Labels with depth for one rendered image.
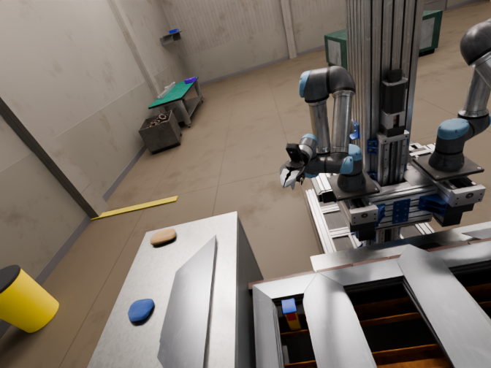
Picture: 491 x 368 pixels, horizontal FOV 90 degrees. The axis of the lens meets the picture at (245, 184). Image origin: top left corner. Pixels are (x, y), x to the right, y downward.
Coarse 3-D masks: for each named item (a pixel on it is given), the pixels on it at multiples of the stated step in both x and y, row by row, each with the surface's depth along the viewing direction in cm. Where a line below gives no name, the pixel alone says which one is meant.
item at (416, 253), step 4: (416, 248) 116; (420, 248) 116; (404, 252) 117; (408, 252) 116; (412, 252) 115; (416, 252) 115; (420, 252) 114; (424, 252) 114; (428, 252) 113; (400, 256) 115; (404, 256) 115; (408, 256) 114; (412, 256) 114; (416, 256) 113; (420, 256) 113; (424, 256) 112; (428, 256) 112; (432, 256) 111; (436, 256) 111; (400, 260) 114; (404, 260) 113; (408, 260) 113
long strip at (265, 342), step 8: (256, 288) 123; (256, 296) 119; (264, 296) 118; (256, 304) 116; (264, 304) 115; (256, 312) 113; (264, 312) 112; (272, 312) 111; (256, 320) 110; (264, 320) 109; (272, 320) 108; (256, 328) 107; (264, 328) 106; (272, 328) 106; (256, 336) 105; (264, 336) 104; (272, 336) 103; (256, 344) 102; (264, 344) 101; (272, 344) 100; (256, 352) 100; (264, 352) 99; (272, 352) 98; (256, 360) 97; (264, 360) 97; (272, 360) 96
